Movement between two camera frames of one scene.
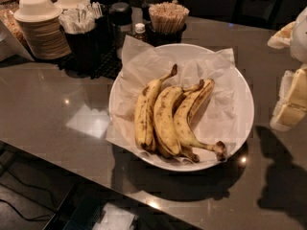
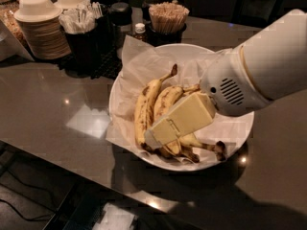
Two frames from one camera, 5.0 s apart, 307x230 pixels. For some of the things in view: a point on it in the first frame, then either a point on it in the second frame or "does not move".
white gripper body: (299, 40) to (227, 80)
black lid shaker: (120, 26) does not move
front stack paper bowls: (39, 19) does not move
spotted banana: (144, 111) does not move
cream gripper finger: (292, 103) to (190, 114)
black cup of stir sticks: (168, 20) does not move
